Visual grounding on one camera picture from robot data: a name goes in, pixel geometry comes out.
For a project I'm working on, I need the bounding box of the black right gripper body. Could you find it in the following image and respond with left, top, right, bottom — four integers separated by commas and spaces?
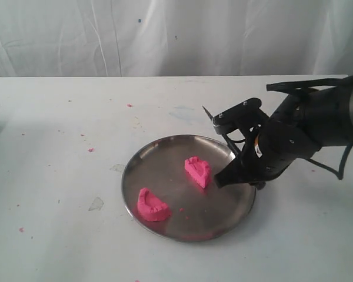
238, 119, 321, 183

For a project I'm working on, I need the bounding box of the black knife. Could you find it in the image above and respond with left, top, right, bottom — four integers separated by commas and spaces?
202, 106, 245, 156

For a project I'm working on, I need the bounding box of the pink dough lump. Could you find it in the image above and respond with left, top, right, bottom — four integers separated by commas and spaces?
136, 187, 171, 222
184, 156, 211, 189

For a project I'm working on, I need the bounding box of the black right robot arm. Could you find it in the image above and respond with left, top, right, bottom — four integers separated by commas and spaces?
211, 75, 353, 187

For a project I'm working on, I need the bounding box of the round steel plate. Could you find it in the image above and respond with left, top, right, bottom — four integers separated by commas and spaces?
121, 135, 256, 242

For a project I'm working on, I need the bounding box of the white backdrop curtain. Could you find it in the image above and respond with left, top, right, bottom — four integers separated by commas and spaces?
0, 1, 353, 77

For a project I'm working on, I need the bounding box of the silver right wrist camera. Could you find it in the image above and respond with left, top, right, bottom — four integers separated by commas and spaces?
214, 98, 262, 133

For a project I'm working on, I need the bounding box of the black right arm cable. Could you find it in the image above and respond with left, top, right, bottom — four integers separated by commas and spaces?
223, 73, 353, 180

